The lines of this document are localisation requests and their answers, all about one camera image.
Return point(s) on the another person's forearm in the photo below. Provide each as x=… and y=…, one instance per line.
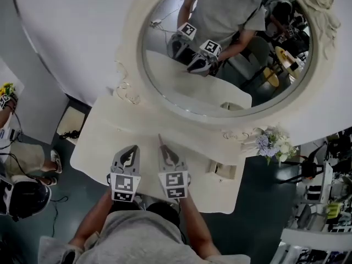
x=6, y=114

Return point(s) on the white chair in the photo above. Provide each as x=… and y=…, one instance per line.
x=319, y=188

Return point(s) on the person's dark trousers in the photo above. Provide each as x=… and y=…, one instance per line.
x=162, y=212

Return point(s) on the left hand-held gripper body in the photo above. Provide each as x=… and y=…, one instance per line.
x=123, y=183

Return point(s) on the person's left forearm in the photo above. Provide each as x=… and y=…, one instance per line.
x=90, y=221

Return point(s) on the white vanity table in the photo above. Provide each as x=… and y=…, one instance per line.
x=110, y=136

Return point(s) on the oval mirror ornate white frame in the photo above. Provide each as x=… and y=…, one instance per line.
x=220, y=65

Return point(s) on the white shelf unit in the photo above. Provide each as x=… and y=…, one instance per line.
x=310, y=243

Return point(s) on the person's right forearm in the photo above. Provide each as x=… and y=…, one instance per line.
x=196, y=224

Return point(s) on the yellow flowers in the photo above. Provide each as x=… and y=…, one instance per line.
x=7, y=88

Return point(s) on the green container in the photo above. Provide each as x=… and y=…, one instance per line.
x=334, y=210

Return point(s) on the black and orange stand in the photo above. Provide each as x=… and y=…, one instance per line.
x=310, y=164

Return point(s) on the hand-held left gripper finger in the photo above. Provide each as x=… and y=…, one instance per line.
x=133, y=161
x=128, y=152

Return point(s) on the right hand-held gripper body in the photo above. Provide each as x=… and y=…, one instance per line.
x=174, y=184

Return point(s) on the person's grey shirt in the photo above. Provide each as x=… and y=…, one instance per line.
x=137, y=238

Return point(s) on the purple and white flower bouquet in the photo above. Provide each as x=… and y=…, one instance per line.
x=275, y=144

